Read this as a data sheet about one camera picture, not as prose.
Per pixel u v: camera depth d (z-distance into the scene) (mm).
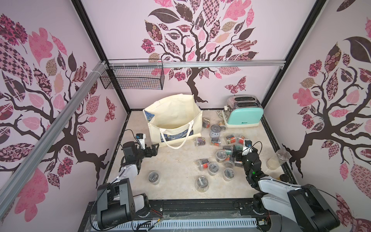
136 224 700
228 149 902
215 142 948
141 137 762
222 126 1031
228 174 802
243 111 1001
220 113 1150
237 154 778
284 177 775
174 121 1031
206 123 1057
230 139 952
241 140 947
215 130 976
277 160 867
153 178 792
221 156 878
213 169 817
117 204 418
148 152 780
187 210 741
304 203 903
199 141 945
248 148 725
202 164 834
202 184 769
